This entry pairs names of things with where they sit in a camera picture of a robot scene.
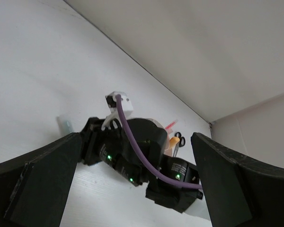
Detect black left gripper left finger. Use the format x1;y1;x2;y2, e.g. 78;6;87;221
0;133;82;227

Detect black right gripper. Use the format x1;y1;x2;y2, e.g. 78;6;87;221
80;117;142;187

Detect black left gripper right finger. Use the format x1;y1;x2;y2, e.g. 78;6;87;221
191;132;284;227

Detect green highlighter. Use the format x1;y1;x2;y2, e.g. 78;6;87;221
56;115;74;137

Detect pink highlighter pen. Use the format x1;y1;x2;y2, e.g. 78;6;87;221
165;120;178;130

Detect black handled scissors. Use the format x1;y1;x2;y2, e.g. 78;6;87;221
173;132;186;157

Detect white round divided organizer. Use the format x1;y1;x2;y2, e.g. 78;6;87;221
152;119;173;157

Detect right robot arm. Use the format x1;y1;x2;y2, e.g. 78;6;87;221
80;118;210;220

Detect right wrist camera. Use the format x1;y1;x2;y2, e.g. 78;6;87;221
106;91;133;121

